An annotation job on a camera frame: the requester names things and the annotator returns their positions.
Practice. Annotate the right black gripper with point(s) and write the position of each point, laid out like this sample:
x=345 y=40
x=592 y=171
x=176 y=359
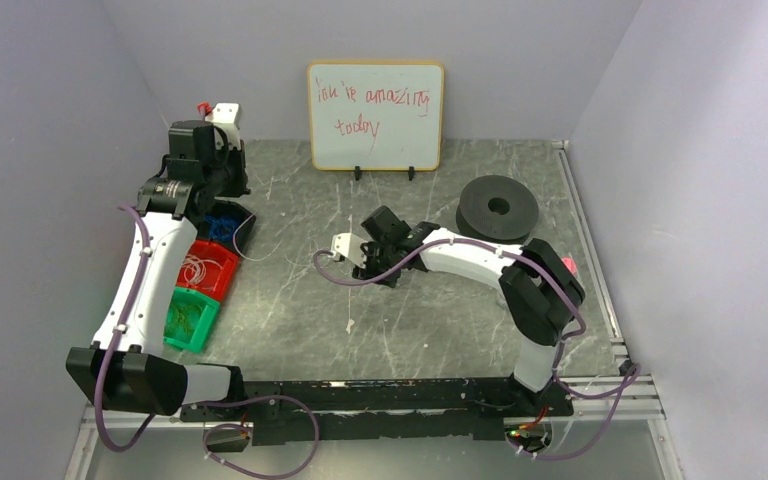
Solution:
x=371 y=263

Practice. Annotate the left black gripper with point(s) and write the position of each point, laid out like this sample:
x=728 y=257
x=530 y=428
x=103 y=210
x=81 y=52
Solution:
x=235 y=168

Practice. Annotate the black cable spool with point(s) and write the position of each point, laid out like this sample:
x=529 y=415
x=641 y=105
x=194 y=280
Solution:
x=497 y=209

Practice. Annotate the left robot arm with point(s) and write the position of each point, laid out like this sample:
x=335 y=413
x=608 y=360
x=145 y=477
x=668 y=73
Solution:
x=121 y=369

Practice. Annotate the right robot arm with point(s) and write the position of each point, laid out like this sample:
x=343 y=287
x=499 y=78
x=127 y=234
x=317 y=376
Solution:
x=538 y=289

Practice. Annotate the black bin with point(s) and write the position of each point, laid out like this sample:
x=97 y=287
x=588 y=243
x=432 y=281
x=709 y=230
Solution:
x=229 y=225

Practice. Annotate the red bin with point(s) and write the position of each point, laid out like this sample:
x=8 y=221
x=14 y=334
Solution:
x=208 y=268

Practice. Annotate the yellow-framed whiteboard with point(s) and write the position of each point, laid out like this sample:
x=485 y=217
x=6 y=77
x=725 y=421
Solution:
x=375 y=115

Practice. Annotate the green bin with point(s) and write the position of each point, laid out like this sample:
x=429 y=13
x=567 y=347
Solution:
x=190 y=319

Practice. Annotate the pink-capped bottle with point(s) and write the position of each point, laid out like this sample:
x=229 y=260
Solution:
x=570 y=264

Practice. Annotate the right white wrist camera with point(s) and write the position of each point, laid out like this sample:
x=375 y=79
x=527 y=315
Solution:
x=348 y=246

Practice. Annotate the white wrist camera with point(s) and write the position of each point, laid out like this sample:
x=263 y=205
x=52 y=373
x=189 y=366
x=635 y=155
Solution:
x=225 y=116
x=348 y=246

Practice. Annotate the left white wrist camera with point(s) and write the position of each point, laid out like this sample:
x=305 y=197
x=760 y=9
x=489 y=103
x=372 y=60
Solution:
x=225 y=116

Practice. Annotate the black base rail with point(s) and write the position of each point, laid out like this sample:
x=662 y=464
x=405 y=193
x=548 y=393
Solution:
x=481 y=408

